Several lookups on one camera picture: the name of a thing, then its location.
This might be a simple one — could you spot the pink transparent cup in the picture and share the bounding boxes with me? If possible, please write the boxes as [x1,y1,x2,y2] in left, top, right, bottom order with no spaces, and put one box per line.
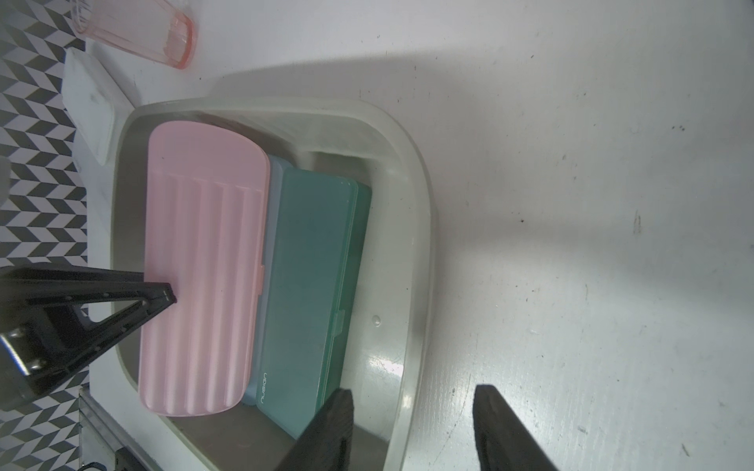
[71,0,196,70]

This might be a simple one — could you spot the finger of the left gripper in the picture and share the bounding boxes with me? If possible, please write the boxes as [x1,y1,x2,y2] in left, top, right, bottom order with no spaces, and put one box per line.
[1,264,177,409]

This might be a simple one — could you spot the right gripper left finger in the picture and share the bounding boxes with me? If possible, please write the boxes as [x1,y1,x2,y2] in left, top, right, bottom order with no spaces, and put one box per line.
[275,389,355,471]

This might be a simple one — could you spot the pink pencil case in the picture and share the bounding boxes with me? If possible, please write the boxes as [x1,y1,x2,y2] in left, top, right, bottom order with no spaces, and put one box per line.
[137,121,271,417]

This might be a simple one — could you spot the light teal pencil case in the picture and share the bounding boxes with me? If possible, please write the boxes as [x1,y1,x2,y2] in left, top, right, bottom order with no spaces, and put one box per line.
[242,155,292,405]

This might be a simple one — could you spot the dark green pencil case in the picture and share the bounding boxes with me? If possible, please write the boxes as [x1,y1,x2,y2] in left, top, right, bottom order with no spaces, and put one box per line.
[255,169,371,438]

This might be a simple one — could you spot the aluminium front rail frame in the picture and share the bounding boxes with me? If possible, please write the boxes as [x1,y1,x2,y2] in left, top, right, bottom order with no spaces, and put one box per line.
[78,387,161,471]

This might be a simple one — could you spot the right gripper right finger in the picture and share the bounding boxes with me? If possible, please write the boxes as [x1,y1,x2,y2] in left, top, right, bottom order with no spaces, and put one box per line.
[472,385,557,471]

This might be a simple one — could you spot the grey plastic storage box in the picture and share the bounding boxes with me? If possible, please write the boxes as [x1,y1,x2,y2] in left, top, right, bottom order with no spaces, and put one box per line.
[109,97,433,470]

